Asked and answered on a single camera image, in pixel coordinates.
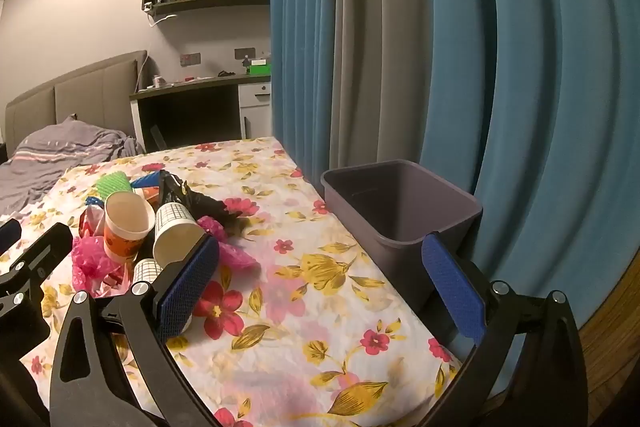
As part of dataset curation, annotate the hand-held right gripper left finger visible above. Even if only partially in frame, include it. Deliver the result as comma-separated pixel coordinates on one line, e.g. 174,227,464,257
50,234,221,427

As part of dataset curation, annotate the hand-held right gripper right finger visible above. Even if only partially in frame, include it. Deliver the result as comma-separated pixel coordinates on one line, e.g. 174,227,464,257
421,232,588,427

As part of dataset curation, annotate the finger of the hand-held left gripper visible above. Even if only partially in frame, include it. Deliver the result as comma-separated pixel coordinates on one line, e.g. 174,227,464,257
0,219,22,256
0,223,75,320

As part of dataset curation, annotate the small grid-pattern paper cup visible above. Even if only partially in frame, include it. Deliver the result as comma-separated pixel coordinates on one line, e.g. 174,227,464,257
132,258,163,283

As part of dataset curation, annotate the red and white wrapper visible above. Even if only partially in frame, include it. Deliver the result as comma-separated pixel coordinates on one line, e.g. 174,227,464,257
79,203,106,238

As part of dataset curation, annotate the large grid-pattern paper cup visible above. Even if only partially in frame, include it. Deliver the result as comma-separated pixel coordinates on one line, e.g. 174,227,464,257
152,202,208,269

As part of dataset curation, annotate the large orange paper cup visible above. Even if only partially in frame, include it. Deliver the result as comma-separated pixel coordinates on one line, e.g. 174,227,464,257
102,192,156,264

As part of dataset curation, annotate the black plastic bag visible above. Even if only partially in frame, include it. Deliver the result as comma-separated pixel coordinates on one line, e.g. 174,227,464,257
157,170,231,228

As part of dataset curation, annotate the green foam net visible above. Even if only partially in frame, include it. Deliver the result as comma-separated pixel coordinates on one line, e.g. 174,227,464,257
96,173,132,198

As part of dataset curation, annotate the blue wrapper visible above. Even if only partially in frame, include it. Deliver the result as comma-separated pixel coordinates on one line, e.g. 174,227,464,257
129,172,163,190

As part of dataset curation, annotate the grey plastic bin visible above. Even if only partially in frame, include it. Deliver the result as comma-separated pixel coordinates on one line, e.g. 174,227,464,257
320,159,483,338

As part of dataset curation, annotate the grey striped duvet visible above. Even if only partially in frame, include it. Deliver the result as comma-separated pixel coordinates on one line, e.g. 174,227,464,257
0,116,146,212

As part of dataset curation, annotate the grey padded headboard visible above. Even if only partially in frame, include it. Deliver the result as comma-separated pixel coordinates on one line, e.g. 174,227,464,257
5,50,148,152

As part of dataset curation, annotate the white drawer cabinet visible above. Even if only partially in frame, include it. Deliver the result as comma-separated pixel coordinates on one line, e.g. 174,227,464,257
238,82,273,140

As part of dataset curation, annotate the dark-topped desk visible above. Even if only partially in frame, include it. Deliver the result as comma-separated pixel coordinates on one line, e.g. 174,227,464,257
129,74,273,152

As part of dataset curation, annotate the blue curtain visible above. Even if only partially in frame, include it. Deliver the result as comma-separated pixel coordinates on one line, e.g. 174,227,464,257
270,0,346,180
417,0,640,343

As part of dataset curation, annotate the grey curtain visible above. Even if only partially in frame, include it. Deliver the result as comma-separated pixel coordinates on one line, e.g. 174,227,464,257
327,0,476,198

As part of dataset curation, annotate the white charging cable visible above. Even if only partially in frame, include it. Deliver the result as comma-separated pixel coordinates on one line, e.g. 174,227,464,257
135,54,151,90

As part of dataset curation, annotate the white plug with cable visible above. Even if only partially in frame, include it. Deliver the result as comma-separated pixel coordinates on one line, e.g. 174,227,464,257
142,3,178,28

